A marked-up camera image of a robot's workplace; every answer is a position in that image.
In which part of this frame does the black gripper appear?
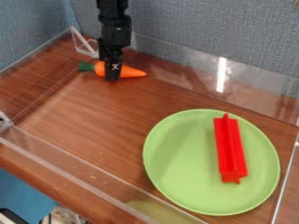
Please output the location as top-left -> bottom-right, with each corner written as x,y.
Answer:
97,15 -> 132,81

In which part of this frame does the orange toy carrot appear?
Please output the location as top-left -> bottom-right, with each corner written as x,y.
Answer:
79,61 -> 147,78

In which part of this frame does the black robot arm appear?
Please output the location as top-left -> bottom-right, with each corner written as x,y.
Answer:
96,0 -> 132,81

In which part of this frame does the green round plate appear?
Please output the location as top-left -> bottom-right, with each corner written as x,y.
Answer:
143,108 -> 280,216

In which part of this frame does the red plastic block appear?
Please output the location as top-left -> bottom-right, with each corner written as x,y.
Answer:
213,113 -> 248,185

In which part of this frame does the clear acrylic corner bracket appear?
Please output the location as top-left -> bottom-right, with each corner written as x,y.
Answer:
69,27 -> 99,59

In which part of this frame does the clear acrylic left wall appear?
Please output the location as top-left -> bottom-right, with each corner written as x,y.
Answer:
0,28 -> 87,120

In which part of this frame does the clear acrylic wall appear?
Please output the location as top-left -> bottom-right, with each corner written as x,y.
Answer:
0,28 -> 87,120
132,33 -> 299,126
0,123 -> 208,224

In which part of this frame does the clear acrylic back wall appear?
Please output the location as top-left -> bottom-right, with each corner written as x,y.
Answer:
132,33 -> 299,126

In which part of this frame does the clear acrylic front wall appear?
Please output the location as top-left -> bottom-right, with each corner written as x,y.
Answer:
0,123 -> 208,224

